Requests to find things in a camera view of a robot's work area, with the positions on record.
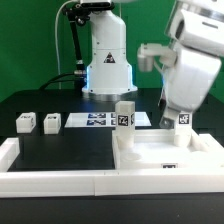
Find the white cable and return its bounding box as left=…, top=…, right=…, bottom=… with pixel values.
left=54, top=0, right=78, bottom=90

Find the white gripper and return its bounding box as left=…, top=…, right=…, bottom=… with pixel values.
left=137, top=42, right=221, bottom=129

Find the white square table top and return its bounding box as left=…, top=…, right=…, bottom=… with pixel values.
left=112, top=129, right=224, bottom=169

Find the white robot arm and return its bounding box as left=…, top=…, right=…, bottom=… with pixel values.
left=80, top=0, right=224, bottom=129

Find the black cable bundle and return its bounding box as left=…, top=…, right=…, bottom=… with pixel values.
left=39, top=19, right=88, bottom=92

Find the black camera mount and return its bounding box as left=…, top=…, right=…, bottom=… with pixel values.
left=62, top=0, right=114, bottom=26

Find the white marker sheet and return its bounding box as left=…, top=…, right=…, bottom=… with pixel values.
left=65, top=112, right=151, bottom=128

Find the white U-shaped fence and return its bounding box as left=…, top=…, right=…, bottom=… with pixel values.
left=0, top=138, right=224, bottom=198

